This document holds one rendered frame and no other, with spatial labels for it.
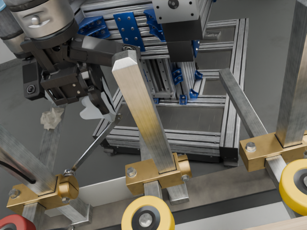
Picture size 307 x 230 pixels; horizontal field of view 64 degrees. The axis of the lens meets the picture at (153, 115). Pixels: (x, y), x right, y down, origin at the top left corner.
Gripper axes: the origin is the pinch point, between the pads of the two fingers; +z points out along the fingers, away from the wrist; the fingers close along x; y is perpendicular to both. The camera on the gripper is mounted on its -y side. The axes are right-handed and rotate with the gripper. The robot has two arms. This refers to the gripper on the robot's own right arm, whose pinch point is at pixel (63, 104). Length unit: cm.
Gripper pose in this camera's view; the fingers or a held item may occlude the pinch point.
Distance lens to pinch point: 82.8
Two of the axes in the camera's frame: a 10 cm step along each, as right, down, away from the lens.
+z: 2.5, 6.7, 7.0
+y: -1.2, -7.0, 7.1
